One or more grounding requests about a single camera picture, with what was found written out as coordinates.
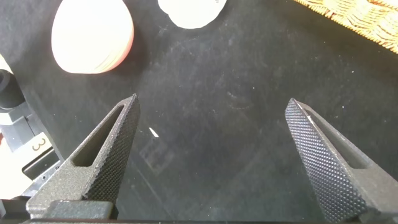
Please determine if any wicker basket with handles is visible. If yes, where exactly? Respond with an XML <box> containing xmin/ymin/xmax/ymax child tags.
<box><xmin>294</xmin><ymin>0</ymin><xmax>398</xmax><ymax>54</ymax></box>

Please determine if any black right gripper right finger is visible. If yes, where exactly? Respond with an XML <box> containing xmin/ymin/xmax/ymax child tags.
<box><xmin>285</xmin><ymin>98</ymin><xmax>398</xmax><ymax>223</ymax></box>

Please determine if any pink bowl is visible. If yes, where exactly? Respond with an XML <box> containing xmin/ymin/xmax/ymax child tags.
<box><xmin>51</xmin><ymin>0</ymin><xmax>135</xmax><ymax>75</ymax></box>

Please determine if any dark table cloth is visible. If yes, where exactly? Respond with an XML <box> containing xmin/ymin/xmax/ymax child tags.
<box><xmin>0</xmin><ymin>0</ymin><xmax>398</xmax><ymax>223</ymax></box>

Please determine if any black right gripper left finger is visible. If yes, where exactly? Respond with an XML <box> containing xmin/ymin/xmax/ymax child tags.
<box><xmin>26</xmin><ymin>93</ymin><xmax>141</xmax><ymax>220</ymax></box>

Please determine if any grey robot chassis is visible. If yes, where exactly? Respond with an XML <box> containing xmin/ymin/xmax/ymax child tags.
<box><xmin>0</xmin><ymin>68</ymin><xmax>65</xmax><ymax>200</ymax></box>

